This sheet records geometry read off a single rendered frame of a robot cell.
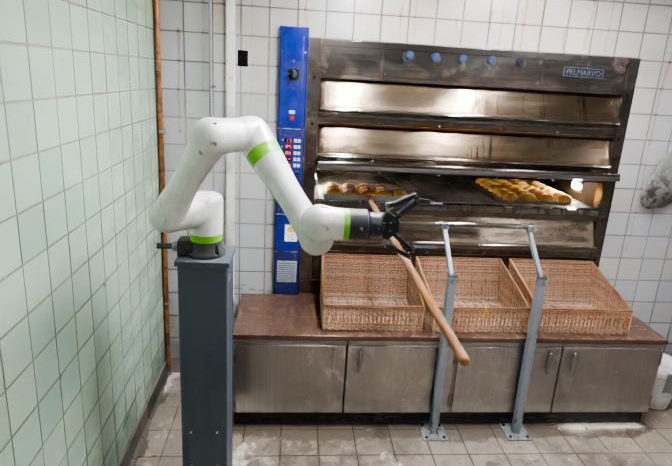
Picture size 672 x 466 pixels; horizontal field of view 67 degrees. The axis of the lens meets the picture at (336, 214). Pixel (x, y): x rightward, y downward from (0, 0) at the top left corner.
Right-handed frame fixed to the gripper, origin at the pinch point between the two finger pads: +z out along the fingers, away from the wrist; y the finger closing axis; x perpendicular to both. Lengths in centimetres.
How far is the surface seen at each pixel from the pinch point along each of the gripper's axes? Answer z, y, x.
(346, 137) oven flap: -10, -7, -155
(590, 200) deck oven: 153, 27, -164
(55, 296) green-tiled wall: -119, 34, -20
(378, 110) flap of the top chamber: 6, -24, -150
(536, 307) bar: 89, 70, -93
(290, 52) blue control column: -44, -53, -152
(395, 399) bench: 20, 130, -100
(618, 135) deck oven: 155, -17, -152
